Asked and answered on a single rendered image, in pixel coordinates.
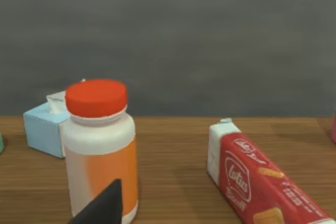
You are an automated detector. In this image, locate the light blue tissue box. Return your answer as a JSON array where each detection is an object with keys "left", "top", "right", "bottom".
[{"left": 23, "top": 79, "right": 86, "bottom": 159}]

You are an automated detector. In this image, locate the red Lotus biscuit pack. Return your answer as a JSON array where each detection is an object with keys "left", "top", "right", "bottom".
[{"left": 206, "top": 118, "right": 336, "bottom": 224}]

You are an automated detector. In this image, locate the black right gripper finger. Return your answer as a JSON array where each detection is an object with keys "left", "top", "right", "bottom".
[{"left": 67, "top": 178, "right": 123, "bottom": 224}]

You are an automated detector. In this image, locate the white bottle with red cap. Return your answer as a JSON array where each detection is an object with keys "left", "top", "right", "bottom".
[{"left": 61, "top": 78, "right": 139, "bottom": 223}]

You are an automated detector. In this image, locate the pink object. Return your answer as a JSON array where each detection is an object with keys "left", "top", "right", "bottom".
[{"left": 330, "top": 115, "right": 336, "bottom": 145}]

